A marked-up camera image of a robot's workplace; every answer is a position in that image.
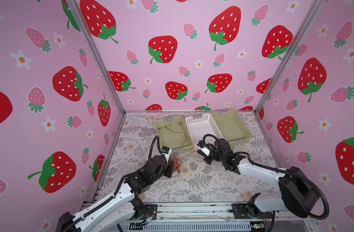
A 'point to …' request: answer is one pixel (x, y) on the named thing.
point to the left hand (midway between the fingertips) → (173, 161)
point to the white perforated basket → (199, 127)
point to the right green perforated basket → (231, 127)
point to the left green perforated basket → (173, 134)
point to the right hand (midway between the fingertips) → (199, 149)
